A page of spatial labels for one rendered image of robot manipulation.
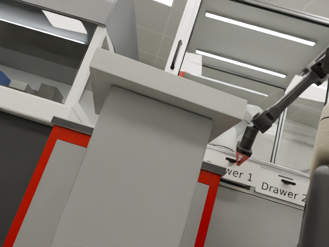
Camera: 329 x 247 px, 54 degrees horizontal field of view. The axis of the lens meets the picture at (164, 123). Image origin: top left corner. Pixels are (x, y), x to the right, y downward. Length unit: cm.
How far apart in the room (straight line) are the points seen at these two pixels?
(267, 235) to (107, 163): 131
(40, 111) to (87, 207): 108
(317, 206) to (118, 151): 33
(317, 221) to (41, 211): 84
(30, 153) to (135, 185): 112
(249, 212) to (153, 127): 123
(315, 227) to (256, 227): 119
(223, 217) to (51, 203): 90
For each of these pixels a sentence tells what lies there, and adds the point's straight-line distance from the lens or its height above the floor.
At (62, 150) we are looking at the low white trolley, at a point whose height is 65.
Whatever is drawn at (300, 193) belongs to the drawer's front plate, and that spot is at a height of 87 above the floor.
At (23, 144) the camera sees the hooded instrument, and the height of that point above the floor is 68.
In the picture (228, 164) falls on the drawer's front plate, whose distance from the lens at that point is 162.
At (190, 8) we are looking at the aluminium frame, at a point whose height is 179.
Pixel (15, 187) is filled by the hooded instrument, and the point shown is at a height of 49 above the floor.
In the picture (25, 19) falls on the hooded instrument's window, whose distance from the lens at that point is 187.
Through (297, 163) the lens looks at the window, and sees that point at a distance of 189.
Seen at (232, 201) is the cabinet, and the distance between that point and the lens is 173.
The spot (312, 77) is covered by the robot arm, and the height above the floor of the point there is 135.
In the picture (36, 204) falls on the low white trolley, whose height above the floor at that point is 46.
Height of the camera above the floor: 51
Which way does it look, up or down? 17 degrees up
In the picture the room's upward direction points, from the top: 17 degrees clockwise
